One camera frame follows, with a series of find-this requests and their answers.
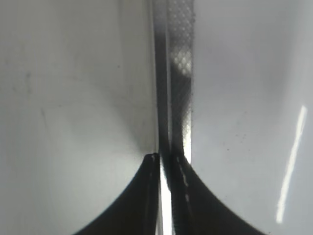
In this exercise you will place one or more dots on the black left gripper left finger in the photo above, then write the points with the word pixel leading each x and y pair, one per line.
pixel 135 210

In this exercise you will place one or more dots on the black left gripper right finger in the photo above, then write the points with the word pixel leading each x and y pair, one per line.
pixel 195 209

